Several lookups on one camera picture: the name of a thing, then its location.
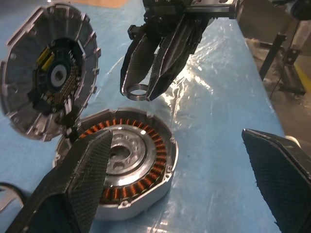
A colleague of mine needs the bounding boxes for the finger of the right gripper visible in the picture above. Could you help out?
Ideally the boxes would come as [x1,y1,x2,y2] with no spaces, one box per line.
[120,33,161,99]
[147,17,215,101]

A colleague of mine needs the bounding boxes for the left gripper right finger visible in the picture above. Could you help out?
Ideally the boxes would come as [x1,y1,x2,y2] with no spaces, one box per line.
[242,128,311,233]

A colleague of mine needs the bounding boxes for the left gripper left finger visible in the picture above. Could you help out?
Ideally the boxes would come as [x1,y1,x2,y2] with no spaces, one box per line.
[4,130,114,233]

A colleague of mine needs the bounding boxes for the small metal ring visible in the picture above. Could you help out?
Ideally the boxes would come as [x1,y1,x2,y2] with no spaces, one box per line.
[126,83,149,100]

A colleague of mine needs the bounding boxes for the spoked rotor black rim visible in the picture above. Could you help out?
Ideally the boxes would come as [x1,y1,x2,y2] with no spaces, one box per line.
[0,182,25,214]

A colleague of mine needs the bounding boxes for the round silver motor lid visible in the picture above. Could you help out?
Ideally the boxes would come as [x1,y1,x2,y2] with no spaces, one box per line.
[0,2,101,141]

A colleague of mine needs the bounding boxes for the silver motor housing copper windings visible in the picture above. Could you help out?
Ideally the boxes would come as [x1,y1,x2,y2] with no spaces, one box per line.
[52,108,179,220]

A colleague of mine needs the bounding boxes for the white rounded object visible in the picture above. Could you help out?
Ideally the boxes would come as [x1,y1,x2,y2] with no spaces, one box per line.
[284,135,302,149]

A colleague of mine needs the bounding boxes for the blue plastic-covered table sheet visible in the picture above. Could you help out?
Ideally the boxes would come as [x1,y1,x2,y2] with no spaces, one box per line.
[0,0,286,233]

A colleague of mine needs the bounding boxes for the black metal stand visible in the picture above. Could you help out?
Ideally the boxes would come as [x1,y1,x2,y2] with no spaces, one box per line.
[259,19,307,98]

